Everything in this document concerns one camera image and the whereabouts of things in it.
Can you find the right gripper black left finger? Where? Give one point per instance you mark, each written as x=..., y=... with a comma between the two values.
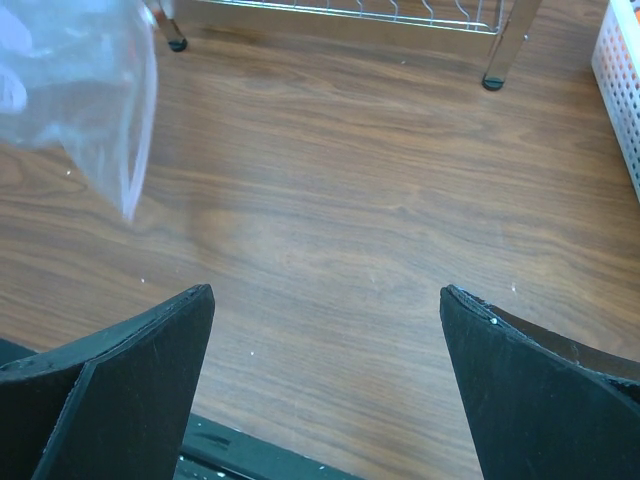
x=111, y=405

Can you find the white plastic fruit basket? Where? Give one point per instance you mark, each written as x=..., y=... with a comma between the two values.
x=615, y=64

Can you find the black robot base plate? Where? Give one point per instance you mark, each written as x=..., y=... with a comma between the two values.
x=214, y=451

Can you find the steel dish rack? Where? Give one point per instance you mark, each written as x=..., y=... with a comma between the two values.
x=496, y=29

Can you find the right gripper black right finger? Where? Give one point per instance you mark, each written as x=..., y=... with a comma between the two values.
x=540, y=405

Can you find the clear polka dot zip bag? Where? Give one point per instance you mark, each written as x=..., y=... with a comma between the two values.
x=82, y=75

